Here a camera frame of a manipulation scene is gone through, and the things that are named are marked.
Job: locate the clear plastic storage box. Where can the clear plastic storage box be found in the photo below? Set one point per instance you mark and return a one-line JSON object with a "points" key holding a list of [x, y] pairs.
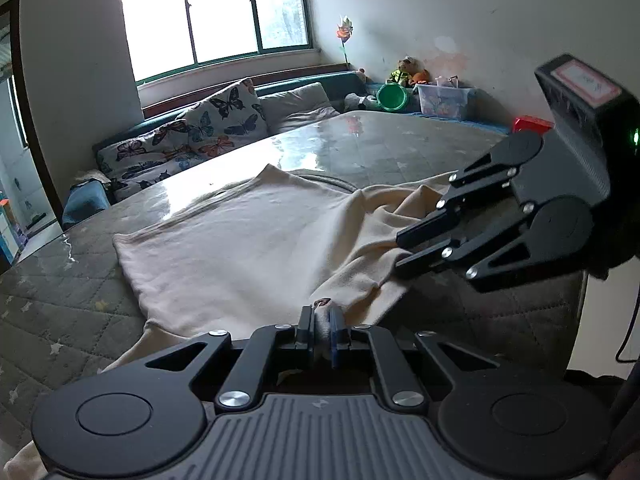
{"points": [[447, 102]]}

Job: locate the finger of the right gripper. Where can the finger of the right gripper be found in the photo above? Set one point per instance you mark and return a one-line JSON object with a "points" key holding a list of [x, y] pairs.
{"points": [[474, 187], [504, 246]]}

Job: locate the blue toy shelf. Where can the blue toy shelf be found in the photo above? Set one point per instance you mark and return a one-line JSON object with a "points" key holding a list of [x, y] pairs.
{"points": [[12, 243]]}

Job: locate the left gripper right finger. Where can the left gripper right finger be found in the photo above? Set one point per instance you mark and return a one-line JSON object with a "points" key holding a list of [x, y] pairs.
{"points": [[353, 346]]}

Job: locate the red plastic stool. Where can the red plastic stool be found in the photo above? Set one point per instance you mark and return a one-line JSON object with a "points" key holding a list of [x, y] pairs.
{"points": [[531, 123]]}

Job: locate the beige cushion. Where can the beige cushion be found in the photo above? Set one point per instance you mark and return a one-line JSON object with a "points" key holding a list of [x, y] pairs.
{"points": [[289, 110]]}

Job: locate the cream sweater garment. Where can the cream sweater garment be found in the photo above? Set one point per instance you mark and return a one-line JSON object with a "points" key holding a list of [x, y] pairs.
{"points": [[258, 253]]}

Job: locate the butterfly pillow upright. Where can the butterfly pillow upright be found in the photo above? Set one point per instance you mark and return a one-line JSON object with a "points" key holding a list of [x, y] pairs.
{"points": [[231, 118]]}

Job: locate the butterfly pillow lying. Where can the butterfly pillow lying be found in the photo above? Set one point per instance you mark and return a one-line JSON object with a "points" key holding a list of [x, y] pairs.
{"points": [[138, 163]]}

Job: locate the window with green frame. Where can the window with green frame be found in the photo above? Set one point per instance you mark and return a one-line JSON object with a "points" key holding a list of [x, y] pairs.
{"points": [[167, 37]]}

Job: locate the green plastic bucket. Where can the green plastic bucket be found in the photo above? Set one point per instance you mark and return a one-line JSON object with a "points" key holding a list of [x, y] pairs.
{"points": [[392, 97]]}

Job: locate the plush toy bear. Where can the plush toy bear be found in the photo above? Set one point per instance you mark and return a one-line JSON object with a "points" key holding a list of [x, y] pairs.
{"points": [[408, 73]]}

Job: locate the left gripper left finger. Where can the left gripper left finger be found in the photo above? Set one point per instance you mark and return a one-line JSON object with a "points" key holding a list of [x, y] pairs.
{"points": [[272, 353]]}

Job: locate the colourful pinwheel toy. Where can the colourful pinwheel toy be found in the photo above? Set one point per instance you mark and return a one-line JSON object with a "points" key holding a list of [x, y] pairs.
{"points": [[344, 33]]}

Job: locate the grey quilted star table cover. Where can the grey quilted star table cover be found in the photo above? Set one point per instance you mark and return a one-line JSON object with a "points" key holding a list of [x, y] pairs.
{"points": [[67, 306]]}

